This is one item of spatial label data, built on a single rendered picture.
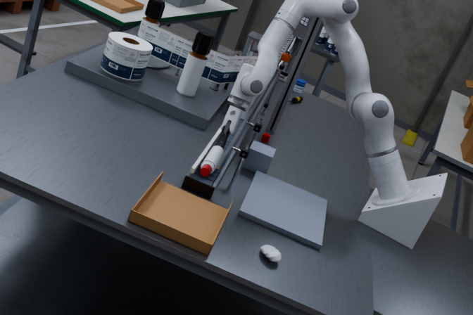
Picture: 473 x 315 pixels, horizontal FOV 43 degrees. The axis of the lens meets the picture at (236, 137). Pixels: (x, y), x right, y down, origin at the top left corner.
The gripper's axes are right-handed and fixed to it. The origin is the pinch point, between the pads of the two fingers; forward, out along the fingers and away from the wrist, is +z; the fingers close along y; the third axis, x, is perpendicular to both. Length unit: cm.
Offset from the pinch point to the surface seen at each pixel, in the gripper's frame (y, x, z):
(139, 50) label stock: 33, 51, -22
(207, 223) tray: -34.8, -8.6, 22.8
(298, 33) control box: 46, -9, -57
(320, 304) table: -49, -48, 28
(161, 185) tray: -24.4, 11.2, 19.1
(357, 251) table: -12, -60, 15
